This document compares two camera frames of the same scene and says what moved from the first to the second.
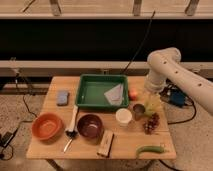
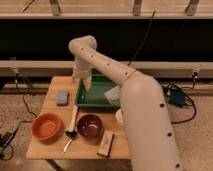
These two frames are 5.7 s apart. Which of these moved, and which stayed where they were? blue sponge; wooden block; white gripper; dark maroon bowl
Moved: white gripper
Stayed: wooden block; blue sponge; dark maroon bowl
